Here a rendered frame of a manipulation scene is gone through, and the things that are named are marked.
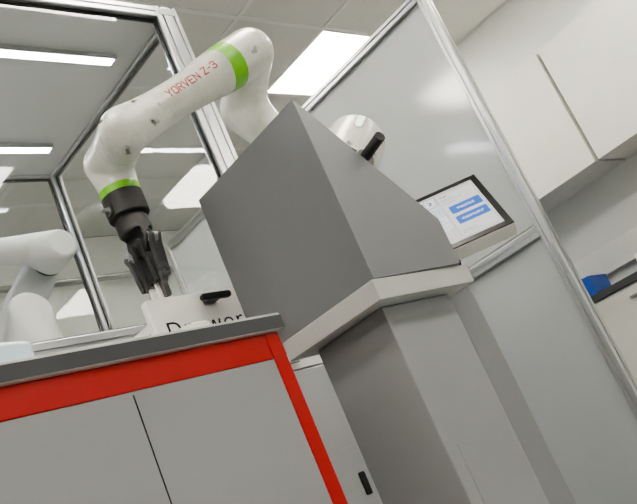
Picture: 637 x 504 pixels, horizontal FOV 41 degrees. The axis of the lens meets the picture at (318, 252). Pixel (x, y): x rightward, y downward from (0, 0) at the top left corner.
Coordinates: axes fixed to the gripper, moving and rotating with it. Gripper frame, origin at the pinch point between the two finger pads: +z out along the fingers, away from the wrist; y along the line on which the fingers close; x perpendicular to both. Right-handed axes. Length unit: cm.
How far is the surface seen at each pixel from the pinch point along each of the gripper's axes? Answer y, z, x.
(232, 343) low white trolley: 38.1, 24.6, -18.6
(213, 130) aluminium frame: -19, -58, 53
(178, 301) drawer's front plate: 10.6, 4.9, -4.4
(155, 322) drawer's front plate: 10.5, 8.4, -11.3
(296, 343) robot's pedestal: 23.5, 22.6, 8.1
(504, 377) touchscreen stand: -2, 38, 101
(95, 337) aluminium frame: -20.0, -2.1, -6.0
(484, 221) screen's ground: 14, -4, 105
